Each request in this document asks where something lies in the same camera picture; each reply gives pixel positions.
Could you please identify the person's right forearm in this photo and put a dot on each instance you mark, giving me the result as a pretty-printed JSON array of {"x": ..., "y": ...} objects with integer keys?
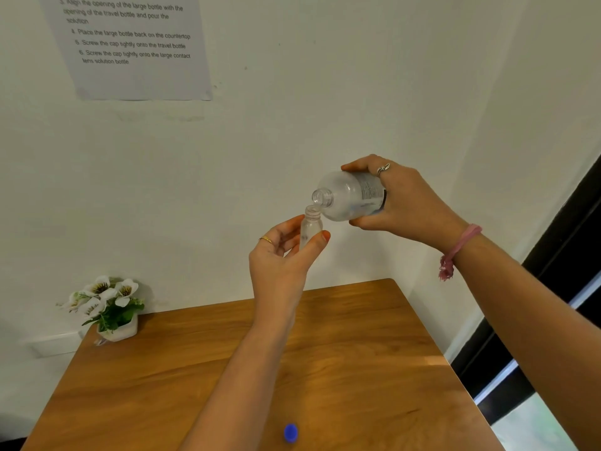
[{"x": 530, "y": 324}]

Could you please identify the black window frame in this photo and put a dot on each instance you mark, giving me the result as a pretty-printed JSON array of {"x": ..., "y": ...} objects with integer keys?
[{"x": 558, "y": 267}]

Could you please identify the person's right thumb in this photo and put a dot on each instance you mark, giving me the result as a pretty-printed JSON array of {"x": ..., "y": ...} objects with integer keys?
[{"x": 368, "y": 222}]

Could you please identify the small clear travel bottle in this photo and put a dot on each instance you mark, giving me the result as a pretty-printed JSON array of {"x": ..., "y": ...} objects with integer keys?
[{"x": 310, "y": 227}]

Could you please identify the person's left thumb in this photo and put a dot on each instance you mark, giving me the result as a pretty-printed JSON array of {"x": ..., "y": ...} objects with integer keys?
[{"x": 315, "y": 248}]

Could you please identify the person's left hand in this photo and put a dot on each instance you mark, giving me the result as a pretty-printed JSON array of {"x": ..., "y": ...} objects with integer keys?
[{"x": 274, "y": 277}]

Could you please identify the large clear plastic bottle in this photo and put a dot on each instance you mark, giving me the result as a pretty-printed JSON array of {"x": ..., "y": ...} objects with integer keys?
[{"x": 350, "y": 197}]

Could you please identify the white flowers in white pot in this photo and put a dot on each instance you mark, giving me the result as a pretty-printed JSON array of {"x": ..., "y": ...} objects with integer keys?
[{"x": 110, "y": 305}]

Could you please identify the person's left forearm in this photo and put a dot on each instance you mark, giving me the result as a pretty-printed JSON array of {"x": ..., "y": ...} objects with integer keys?
[{"x": 239, "y": 389}]

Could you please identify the blue bottle cap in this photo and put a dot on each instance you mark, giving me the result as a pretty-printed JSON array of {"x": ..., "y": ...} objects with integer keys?
[{"x": 291, "y": 433}]

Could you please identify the white printed paper sheet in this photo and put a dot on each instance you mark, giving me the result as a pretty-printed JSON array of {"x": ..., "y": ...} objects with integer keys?
[{"x": 131, "y": 46}]

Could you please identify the person's right hand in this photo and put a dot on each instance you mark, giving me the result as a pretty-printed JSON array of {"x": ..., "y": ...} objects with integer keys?
[{"x": 413, "y": 206}]

